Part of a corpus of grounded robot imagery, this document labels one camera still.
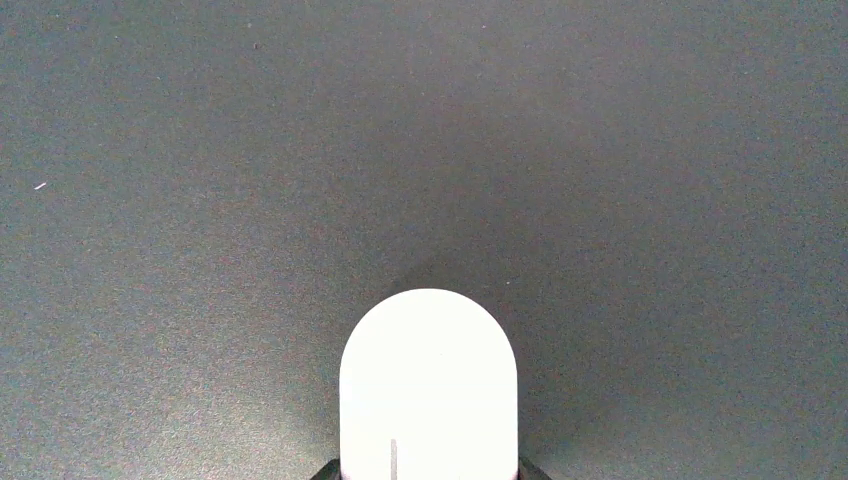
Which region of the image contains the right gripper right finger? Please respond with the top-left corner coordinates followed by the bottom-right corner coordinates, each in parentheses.
top-left (517, 457), bottom-right (551, 480)

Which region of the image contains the white earbuds charging case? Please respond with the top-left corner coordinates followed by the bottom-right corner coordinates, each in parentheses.
top-left (338, 288), bottom-right (519, 479)

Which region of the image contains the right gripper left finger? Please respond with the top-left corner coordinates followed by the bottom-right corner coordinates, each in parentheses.
top-left (310, 458), bottom-right (341, 480)

